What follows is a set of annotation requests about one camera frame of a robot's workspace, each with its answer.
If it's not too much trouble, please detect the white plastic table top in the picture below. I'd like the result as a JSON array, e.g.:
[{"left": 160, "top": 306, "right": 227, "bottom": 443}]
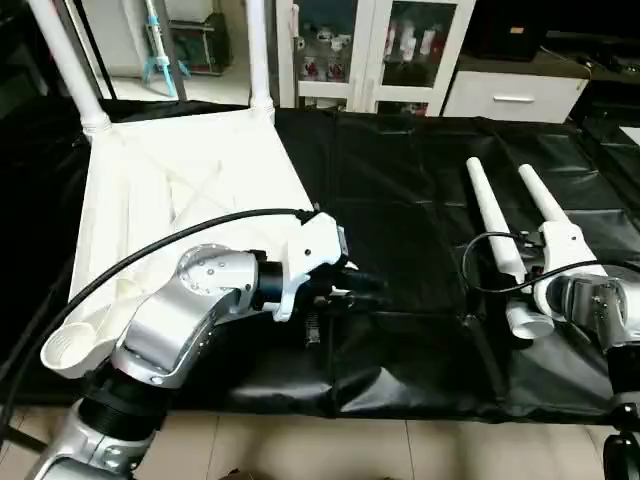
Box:
[{"left": 40, "top": 105, "right": 321, "bottom": 381}]

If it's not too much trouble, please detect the white plastic table leg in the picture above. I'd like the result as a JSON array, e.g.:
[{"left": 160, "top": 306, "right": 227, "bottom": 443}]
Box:
[
  {"left": 465, "top": 157, "right": 557, "bottom": 342},
  {"left": 28, "top": 0, "right": 113, "bottom": 136},
  {"left": 244, "top": 0, "right": 277, "bottom": 126},
  {"left": 517, "top": 163, "right": 583, "bottom": 241}
]

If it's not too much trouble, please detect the black work mat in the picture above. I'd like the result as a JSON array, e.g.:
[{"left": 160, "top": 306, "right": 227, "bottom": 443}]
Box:
[{"left": 0, "top": 95, "right": 640, "bottom": 421}]

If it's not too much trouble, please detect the white drawer unit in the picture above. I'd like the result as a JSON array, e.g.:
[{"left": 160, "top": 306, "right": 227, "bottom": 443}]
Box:
[{"left": 442, "top": 70, "right": 589, "bottom": 124}]

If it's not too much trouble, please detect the white glass door cabinet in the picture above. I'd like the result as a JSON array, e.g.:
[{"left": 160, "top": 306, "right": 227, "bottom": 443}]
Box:
[{"left": 275, "top": 0, "right": 476, "bottom": 116}]

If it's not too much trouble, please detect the light blue stand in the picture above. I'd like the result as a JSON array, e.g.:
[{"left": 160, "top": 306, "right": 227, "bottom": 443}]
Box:
[{"left": 140, "top": 0, "right": 186, "bottom": 99}]

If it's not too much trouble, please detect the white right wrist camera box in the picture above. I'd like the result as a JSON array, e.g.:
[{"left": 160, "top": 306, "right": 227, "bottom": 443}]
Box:
[{"left": 538, "top": 222, "right": 608, "bottom": 286}]

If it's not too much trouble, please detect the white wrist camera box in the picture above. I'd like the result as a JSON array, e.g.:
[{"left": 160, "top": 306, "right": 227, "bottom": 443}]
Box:
[
  {"left": 538, "top": 222, "right": 608, "bottom": 286},
  {"left": 272, "top": 212, "right": 351, "bottom": 323}
]

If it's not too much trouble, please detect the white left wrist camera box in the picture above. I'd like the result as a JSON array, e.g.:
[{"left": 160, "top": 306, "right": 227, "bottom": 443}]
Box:
[{"left": 272, "top": 212, "right": 351, "bottom": 323}]

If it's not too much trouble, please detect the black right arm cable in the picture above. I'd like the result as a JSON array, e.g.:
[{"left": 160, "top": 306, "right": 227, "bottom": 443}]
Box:
[{"left": 460, "top": 232, "right": 546, "bottom": 297}]

